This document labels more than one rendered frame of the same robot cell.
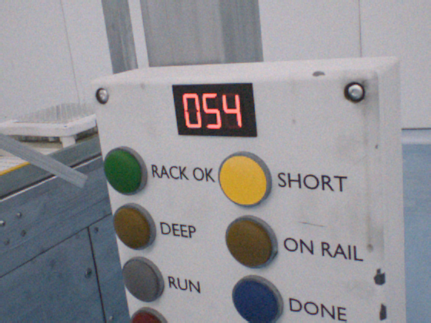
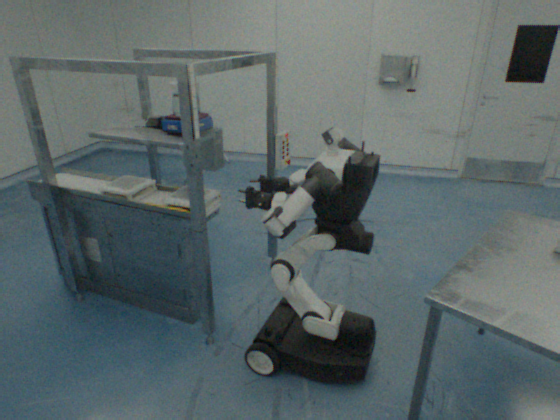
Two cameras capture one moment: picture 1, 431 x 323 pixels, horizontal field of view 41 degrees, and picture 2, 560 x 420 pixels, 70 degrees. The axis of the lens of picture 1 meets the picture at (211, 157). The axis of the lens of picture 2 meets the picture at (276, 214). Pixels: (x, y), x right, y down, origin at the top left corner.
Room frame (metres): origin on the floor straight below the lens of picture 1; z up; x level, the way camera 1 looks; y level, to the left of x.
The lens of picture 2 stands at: (0.79, 2.78, 1.80)
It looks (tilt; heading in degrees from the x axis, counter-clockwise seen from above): 25 degrees down; 262
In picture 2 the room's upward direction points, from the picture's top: straight up
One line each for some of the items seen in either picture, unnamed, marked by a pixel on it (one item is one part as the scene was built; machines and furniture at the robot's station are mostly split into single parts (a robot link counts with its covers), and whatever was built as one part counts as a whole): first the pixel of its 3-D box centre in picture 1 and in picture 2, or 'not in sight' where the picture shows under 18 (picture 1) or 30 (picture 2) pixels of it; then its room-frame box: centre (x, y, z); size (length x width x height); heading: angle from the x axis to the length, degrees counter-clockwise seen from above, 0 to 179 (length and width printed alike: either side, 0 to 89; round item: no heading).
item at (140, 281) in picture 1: (141, 281); not in sight; (0.33, 0.05, 0.98); 0.03 x 0.01 x 0.03; 58
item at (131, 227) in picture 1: (131, 228); not in sight; (0.33, 0.05, 1.01); 0.03 x 0.01 x 0.03; 58
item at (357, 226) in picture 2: not in sight; (344, 233); (0.18, 1.07, 0.85); 0.28 x 0.13 x 0.18; 148
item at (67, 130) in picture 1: (65, 118); (127, 184); (1.37, 0.34, 0.89); 0.25 x 0.24 x 0.02; 58
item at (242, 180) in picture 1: (242, 180); not in sight; (0.29, -0.01, 1.05); 0.03 x 0.01 x 0.03; 58
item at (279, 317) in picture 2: not in sight; (318, 328); (0.27, 1.01, 0.19); 0.64 x 0.52 x 0.33; 148
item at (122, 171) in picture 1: (123, 171); not in sight; (0.33, 0.05, 1.05); 0.03 x 0.01 x 0.03; 58
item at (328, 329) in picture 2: not in sight; (324, 318); (0.25, 1.03, 0.28); 0.21 x 0.20 x 0.13; 148
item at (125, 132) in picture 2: not in sight; (157, 133); (1.12, 0.50, 1.25); 0.62 x 0.38 x 0.04; 148
